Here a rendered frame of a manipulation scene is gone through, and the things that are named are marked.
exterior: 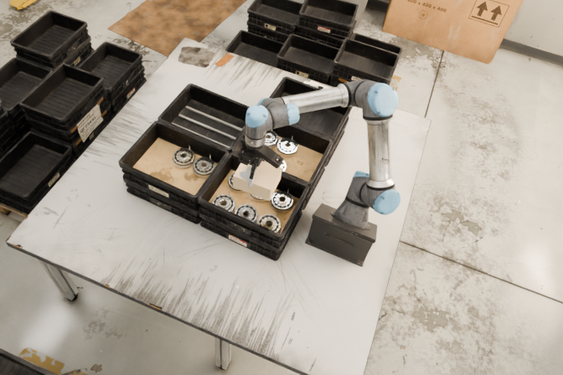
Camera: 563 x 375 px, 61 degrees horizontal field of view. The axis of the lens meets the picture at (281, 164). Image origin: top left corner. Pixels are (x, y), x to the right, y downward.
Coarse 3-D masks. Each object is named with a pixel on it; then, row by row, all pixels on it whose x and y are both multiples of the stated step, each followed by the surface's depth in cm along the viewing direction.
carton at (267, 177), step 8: (240, 168) 188; (256, 168) 189; (264, 168) 189; (272, 168) 190; (280, 168) 190; (256, 176) 186; (264, 176) 187; (272, 176) 187; (280, 176) 192; (240, 184) 188; (256, 184) 184; (264, 184) 184; (272, 184) 185; (248, 192) 190; (256, 192) 188; (264, 192) 186; (272, 192) 188
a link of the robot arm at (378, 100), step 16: (368, 80) 186; (368, 96) 177; (384, 96) 176; (368, 112) 180; (384, 112) 177; (368, 128) 185; (384, 128) 182; (368, 144) 189; (384, 144) 184; (384, 160) 187; (384, 176) 189; (368, 192) 194; (384, 192) 189; (384, 208) 191
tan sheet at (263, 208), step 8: (224, 184) 218; (216, 192) 215; (224, 192) 215; (232, 192) 216; (240, 200) 213; (248, 200) 214; (296, 200) 216; (256, 208) 211; (264, 208) 212; (280, 216) 210; (288, 216) 210; (280, 232) 205
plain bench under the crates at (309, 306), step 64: (192, 64) 285; (256, 64) 291; (128, 128) 250; (64, 192) 222; (320, 192) 236; (64, 256) 203; (128, 256) 205; (192, 256) 208; (256, 256) 211; (320, 256) 214; (384, 256) 217; (192, 320) 191; (256, 320) 194; (320, 320) 196
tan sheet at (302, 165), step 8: (304, 152) 234; (312, 152) 235; (288, 160) 230; (296, 160) 231; (304, 160) 231; (312, 160) 232; (288, 168) 227; (296, 168) 227; (304, 168) 228; (312, 168) 228; (296, 176) 225; (304, 176) 225
